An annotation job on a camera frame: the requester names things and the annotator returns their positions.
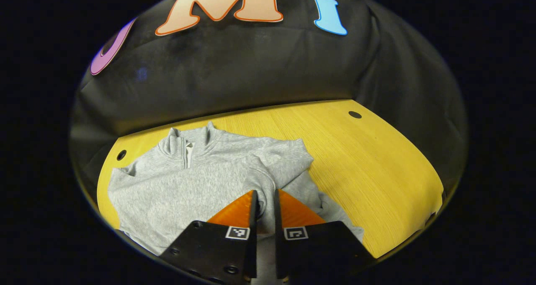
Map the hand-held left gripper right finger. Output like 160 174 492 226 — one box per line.
274 189 375 281

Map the grey sweatshirt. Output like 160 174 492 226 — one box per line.
108 122 365 283

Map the black backdrop cloth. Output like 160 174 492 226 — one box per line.
69 0 469 193

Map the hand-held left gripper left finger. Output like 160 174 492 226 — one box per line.
158 189 259 283

